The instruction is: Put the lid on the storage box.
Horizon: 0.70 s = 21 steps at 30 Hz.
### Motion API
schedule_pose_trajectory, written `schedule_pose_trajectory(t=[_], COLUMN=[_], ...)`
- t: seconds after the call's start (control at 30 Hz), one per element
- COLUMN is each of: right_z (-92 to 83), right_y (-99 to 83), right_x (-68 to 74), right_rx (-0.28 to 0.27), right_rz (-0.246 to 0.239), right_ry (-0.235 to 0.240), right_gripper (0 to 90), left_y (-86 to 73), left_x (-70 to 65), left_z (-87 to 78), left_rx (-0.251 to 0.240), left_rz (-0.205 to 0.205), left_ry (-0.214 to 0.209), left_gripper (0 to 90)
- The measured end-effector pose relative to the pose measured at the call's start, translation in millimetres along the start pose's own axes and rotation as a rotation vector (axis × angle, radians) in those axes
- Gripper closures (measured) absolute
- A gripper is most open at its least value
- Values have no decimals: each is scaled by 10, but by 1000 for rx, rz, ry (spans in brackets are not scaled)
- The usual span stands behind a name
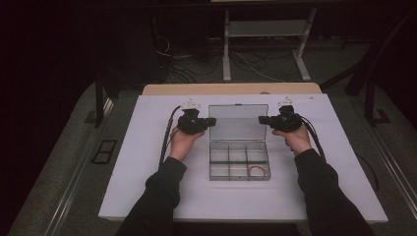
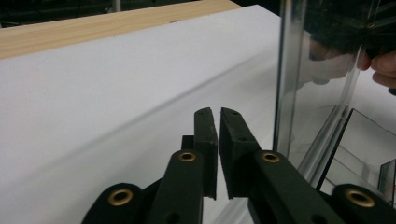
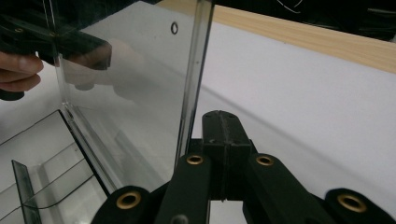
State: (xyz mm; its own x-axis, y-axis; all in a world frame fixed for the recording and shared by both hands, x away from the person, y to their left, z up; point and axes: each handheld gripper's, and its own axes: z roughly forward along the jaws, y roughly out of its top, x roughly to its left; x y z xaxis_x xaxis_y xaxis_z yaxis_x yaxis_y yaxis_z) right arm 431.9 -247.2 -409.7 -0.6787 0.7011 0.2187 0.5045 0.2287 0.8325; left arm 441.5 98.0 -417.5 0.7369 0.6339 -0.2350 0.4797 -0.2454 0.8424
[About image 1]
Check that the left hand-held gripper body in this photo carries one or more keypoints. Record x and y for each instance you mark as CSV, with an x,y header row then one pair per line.
x,y
191,124

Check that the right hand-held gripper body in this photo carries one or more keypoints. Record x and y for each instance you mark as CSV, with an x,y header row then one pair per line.
x,y
286,122

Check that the clear plastic compartment box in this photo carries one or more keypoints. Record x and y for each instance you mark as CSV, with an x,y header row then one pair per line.
x,y
237,126

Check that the red rubber band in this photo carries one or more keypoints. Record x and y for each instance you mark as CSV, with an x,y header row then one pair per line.
x,y
264,171

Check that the person's left hand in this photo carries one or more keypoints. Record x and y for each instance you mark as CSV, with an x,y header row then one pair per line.
x,y
180,144

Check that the person's right hand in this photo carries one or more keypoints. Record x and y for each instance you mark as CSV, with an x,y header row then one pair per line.
x,y
298,142

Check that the beige wooden table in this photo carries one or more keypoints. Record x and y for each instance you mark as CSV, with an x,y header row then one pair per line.
x,y
229,89

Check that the black metal stand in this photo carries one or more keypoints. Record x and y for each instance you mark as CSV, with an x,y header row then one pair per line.
x,y
99,105
370,105

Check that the white metal stand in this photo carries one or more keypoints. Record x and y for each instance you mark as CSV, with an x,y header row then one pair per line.
x,y
265,29

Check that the black slanted metal bars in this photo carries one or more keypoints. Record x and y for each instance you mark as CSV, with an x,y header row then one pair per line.
x,y
377,55

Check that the aluminium floor rail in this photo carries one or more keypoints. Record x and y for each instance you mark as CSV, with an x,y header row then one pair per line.
x,y
395,170
70,193

